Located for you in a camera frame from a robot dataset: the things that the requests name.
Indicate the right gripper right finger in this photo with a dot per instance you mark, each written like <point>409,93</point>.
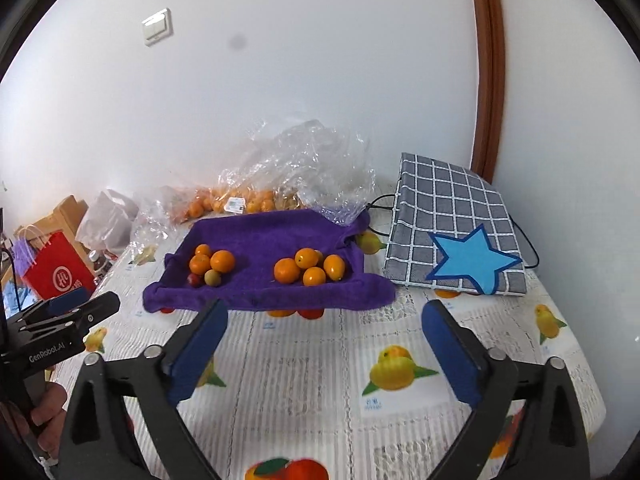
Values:
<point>549,441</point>

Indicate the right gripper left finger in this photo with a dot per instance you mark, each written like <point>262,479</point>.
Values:
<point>159,378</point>

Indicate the small red fruit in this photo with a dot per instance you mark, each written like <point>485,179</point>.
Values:
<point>195,280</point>

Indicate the orange mandarin one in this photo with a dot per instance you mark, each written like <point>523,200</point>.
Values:
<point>199,264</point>

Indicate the pale longan fruit two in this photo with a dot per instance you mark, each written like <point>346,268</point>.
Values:
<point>212,278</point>

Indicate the orange mandarin five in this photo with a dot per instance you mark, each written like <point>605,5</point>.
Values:
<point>203,250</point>

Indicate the orange mandarin two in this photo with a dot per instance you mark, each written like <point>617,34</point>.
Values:
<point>222,261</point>

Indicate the orange mandarin four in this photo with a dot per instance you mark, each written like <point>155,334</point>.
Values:
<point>286,271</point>

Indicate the orange mandarin three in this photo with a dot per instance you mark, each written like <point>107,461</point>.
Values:
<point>305,258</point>

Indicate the oval orange kumquat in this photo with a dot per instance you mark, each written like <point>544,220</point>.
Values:
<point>335,267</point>

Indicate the person's left hand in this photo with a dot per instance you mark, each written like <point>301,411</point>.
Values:
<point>49,416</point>

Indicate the red paper gift bag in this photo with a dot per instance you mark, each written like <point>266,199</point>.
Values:
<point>58,269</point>

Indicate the cardboard box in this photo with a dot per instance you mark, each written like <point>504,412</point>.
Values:
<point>65,217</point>

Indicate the white plastic bag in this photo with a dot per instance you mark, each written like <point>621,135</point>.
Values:
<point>107,224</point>

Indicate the small clear plastic bag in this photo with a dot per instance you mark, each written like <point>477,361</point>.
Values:
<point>161,210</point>

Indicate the grey checked star cushion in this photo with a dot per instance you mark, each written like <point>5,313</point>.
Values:
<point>450,230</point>

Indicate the purple towel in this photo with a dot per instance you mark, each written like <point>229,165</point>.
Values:
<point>258,241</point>

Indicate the clear plastic fruit bag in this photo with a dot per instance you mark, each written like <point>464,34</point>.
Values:
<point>309,165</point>

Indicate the brown door frame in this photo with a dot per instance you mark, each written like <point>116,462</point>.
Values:
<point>491,87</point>

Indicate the white wall switch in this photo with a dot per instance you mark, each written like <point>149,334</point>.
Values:
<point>157,27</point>

